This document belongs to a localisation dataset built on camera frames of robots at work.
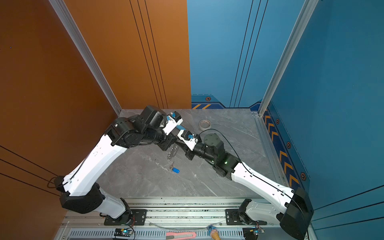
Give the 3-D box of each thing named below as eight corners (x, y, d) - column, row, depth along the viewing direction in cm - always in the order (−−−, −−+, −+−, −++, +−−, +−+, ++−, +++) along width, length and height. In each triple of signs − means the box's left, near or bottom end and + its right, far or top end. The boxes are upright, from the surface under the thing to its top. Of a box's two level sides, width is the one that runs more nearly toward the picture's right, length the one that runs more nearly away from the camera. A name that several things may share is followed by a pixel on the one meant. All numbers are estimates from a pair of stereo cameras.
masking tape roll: (199, 130, 112) (199, 128, 110) (199, 121, 117) (199, 119, 116) (211, 130, 112) (211, 128, 110) (210, 121, 117) (210, 119, 116)
